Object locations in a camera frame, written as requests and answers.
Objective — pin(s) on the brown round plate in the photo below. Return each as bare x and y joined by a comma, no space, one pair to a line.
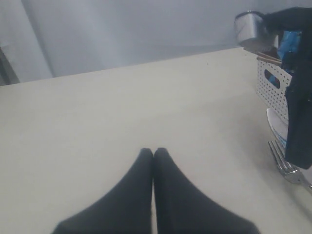
261,49

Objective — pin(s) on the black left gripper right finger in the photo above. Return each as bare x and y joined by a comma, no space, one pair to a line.
181,208

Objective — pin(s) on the clear drinking glass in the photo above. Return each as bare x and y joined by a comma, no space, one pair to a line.
249,28

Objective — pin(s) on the wooden chopstick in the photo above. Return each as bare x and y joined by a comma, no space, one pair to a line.
267,60
263,55

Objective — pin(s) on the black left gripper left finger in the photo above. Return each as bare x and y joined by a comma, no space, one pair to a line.
125,209

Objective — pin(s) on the white perforated plastic basket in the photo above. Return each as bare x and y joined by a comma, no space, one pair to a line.
272,82

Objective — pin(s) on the blue chips snack bag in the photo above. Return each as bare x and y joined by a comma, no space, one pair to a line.
287,50

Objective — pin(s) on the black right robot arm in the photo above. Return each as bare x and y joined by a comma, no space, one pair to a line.
299,92

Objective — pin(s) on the silver metal fork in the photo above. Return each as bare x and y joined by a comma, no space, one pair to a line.
290,172

